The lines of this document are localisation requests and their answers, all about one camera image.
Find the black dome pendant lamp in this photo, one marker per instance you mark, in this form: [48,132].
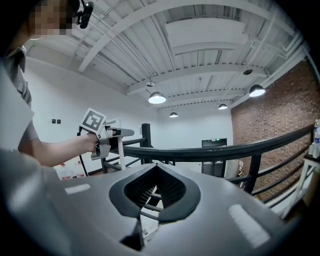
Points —
[157,98]
[257,91]
[222,107]
[173,115]

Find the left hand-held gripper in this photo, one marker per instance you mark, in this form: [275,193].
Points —
[93,121]

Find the black metal railing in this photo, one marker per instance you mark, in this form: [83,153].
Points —
[200,151]

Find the clear water jug red label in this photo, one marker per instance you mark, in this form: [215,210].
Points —
[65,172]
[80,171]

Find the person's grey shirt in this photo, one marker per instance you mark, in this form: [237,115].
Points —
[12,120]

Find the black wall switches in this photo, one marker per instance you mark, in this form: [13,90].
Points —
[58,121]

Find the white ceiling air unit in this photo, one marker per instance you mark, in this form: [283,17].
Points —
[205,32]

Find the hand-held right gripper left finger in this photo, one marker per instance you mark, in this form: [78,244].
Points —
[75,220]

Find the black double door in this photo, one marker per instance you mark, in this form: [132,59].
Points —
[212,143]

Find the person's head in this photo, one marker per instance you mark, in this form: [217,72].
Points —
[50,20]

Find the black stair frame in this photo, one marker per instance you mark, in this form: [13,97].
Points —
[147,135]

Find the person's left forearm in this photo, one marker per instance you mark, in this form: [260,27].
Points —
[62,152]

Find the green exit sign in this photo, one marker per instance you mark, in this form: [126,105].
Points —
[218,139]

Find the group of bottles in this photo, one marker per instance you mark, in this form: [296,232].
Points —
[317,140]

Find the black head-worn camera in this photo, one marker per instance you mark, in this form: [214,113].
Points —
[86,15]

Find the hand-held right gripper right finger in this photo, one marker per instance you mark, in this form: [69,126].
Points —
[225,225]

